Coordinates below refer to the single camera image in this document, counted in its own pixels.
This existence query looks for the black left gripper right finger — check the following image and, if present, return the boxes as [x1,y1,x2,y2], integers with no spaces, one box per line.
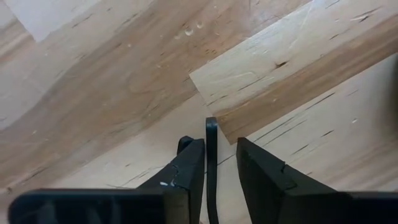
[236,137,336,224]

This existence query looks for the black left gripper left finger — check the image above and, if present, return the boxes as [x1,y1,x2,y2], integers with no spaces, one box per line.
[137,138,206,224]

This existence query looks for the green pruning shears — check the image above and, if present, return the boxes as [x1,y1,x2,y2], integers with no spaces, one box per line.
[176,116,220,224]

